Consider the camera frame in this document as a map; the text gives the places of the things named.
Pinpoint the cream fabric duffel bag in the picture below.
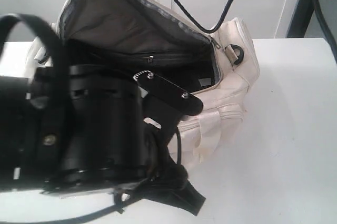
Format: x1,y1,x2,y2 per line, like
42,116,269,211
51,0,260,169

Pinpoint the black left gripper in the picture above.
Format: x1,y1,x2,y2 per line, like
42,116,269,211
35,65,182,195

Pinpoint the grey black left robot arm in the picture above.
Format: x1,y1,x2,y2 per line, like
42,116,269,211
1,65,205,223

